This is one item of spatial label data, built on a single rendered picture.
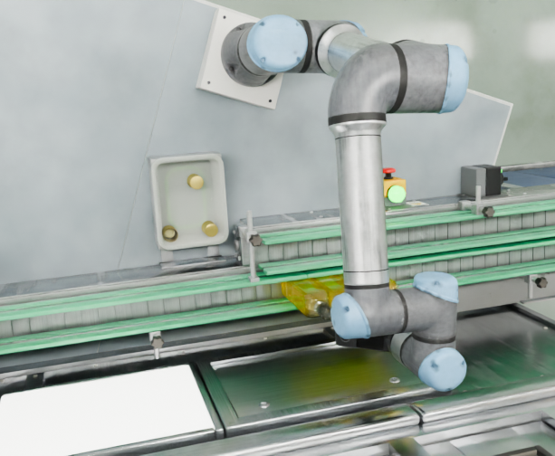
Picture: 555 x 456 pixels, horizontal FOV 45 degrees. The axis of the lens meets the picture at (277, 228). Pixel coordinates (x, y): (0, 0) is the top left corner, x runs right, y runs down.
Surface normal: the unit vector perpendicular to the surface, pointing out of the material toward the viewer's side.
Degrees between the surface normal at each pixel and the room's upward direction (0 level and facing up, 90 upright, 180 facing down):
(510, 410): 90
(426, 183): 0
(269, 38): 6
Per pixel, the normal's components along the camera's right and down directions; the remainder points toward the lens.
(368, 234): 0.07, 0.01
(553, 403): -0.06, -0.98
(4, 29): 0.28, 0.18
